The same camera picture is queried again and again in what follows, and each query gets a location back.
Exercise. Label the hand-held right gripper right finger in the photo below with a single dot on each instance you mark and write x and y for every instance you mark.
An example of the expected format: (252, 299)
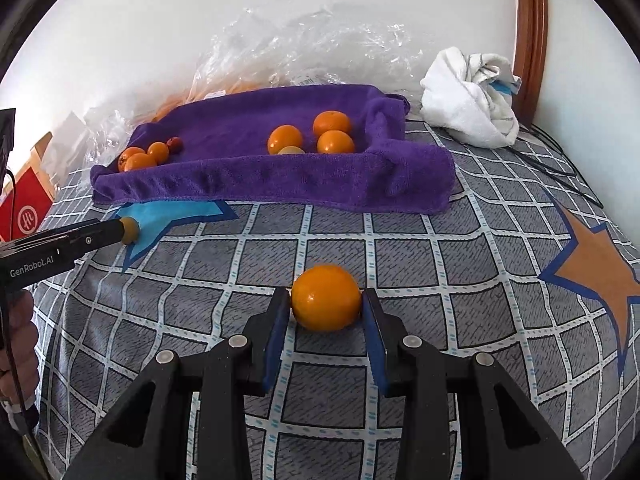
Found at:
(375, 345)

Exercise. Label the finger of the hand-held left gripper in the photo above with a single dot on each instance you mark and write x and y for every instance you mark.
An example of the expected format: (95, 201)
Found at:
(100, 235)

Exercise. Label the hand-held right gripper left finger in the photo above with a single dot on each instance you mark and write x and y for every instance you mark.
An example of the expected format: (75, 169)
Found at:
(277, 345)

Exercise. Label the small yellow fruit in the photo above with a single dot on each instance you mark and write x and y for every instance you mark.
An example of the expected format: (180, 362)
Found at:
(291, 150)
(132, 230)

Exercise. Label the large orange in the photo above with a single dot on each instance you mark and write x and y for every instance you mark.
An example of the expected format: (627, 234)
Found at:
(331, 122)
(335, 142)
(325, 297)

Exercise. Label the small orange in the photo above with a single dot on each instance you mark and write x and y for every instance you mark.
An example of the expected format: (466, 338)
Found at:
(141, 162)
(158, 152)
(127, 154)

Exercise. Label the small red fruit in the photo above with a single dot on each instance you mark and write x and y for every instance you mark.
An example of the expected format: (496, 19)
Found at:
(174, 144)

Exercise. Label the purple towel covered tray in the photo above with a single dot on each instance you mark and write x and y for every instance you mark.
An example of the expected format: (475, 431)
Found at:
(240, 125)

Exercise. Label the person's left hand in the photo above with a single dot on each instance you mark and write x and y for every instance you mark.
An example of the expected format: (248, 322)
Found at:
(25, 330)

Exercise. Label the red paper bag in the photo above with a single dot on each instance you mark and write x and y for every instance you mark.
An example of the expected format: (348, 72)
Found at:
(30, 205)

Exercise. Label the grey checked bed sheet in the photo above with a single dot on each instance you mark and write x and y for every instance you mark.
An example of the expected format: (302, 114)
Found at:
(450, 285)

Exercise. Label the clear plastic bag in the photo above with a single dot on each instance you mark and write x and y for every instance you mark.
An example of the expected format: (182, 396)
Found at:
(110, 125)
(310, 50)

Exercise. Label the heap of bagged oranges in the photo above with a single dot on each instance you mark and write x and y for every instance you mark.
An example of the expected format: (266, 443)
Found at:
(200, 97)

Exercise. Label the white crumpled towel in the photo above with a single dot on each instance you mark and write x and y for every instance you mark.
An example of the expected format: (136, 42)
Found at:
(465, 105)

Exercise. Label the brown wooden door frame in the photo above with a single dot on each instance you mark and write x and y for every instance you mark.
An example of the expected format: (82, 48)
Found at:
(532, 35)

